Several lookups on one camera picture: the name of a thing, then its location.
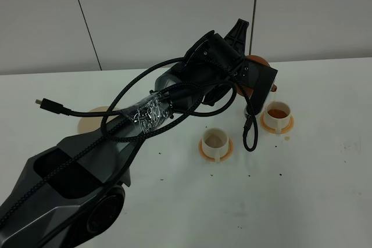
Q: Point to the white teacup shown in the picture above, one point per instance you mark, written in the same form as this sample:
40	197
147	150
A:
215	144
277	116

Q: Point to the orange saucer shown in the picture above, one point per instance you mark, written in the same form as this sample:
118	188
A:
222	158
272	131

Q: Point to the beige round teapot coaster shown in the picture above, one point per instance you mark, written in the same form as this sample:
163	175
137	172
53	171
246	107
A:
90	124

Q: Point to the brown clay teapot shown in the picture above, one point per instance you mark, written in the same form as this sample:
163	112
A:
259	79

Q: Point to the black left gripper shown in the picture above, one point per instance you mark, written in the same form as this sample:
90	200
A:
210	59

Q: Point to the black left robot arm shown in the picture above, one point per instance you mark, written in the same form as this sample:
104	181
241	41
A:
74	191

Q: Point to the far white teacup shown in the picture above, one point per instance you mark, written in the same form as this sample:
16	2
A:
277	116

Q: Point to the near white teacup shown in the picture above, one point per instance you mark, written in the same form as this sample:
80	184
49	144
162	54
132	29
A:
215	144

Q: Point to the far orange saucer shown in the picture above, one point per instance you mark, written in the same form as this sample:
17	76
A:
272	131

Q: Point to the near orange saucer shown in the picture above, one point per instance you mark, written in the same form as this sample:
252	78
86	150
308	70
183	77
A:
222	158

